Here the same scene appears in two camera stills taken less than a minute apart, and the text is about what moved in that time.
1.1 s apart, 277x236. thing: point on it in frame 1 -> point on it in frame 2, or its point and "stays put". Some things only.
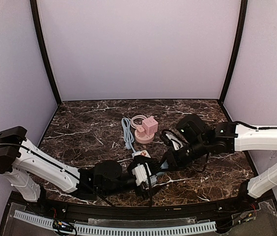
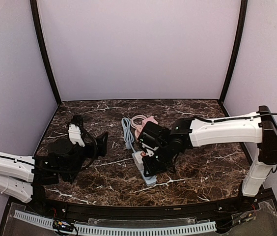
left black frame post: [39, 31] stays put
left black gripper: [147, 177] -> [94, 148]
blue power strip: [153, 178] stays put
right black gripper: [174, 156] -> [152, 160]
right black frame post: [239, 33] stays put
